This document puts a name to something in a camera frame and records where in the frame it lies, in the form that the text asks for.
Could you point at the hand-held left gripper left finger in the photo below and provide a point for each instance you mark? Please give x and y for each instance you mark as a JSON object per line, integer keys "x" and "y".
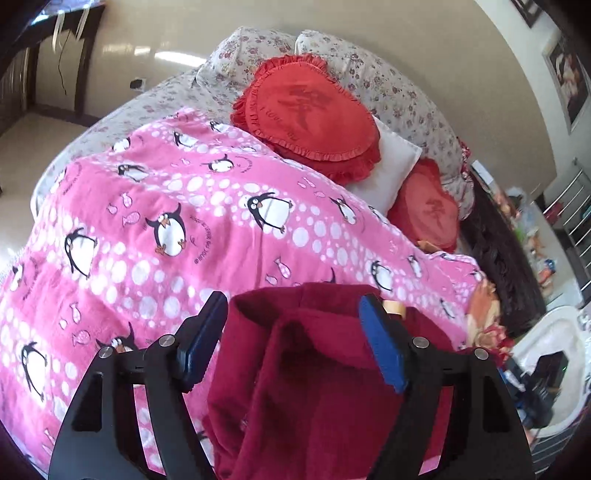
{"x": 203, "y": 341}

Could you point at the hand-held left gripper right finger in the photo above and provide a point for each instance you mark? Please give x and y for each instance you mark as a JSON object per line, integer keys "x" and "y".
{"x": 381, "y": 341}

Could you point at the maroon fleece garment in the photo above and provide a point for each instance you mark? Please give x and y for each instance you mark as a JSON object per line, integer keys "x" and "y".
{"x": 314, "y": 392}

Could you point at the red and cream blanket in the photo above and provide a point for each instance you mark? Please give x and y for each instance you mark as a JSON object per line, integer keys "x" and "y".
{"x": 485, "y": 300}

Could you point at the dark wooden nightstand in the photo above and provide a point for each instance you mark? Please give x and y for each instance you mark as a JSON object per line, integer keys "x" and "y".
{"x": 503, "y": 258}

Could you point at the small red heart pillow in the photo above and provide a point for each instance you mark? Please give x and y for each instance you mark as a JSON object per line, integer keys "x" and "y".
{"x": 429, "y": 207}

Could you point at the pile of small household items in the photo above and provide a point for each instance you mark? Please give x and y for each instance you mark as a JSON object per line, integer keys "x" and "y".
{"x": 531, "y": 240}

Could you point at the pink penguin print blanket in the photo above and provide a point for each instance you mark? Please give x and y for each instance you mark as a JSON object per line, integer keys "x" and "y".
{"x": 184, "y": 184}

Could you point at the white pillow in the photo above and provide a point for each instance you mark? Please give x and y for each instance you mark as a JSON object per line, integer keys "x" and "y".
{"x": 392, "y": 170}

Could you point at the metal rack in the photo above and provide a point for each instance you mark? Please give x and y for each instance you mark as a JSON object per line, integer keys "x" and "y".
{"x": 572, "y": 207}

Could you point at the red patterned cloth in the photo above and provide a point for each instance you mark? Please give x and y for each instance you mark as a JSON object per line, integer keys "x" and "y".
{"x": 467, "y": 154}

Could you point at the large red heart pillow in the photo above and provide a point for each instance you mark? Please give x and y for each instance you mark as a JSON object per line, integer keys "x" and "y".
{"x": 304, "y": 115}

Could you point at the floral bed sheet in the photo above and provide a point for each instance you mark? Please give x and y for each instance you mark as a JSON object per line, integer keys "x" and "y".
{"x": 152, "y": 101}

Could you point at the large floral pillow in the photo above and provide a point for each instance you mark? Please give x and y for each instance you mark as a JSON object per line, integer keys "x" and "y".
{"x": 392, "y": 87}

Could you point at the small floral pillow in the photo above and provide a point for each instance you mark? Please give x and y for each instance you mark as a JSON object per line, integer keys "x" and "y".
{"x": 231, "y": 60}

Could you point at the dark wooden wardrobe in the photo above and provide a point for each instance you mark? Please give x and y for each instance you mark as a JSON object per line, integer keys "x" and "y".
{"x": 14, "y": 83}

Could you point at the wall socket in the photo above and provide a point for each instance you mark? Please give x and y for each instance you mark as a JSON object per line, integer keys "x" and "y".
{"x": 137, "y": 84}

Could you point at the large framed wall picture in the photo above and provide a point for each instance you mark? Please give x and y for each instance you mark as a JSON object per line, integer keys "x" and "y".
{"x": 570, "y": 78}

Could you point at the small framed wall picture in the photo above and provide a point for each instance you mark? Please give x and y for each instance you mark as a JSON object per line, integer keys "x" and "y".
{"x": 528, "y": 9}

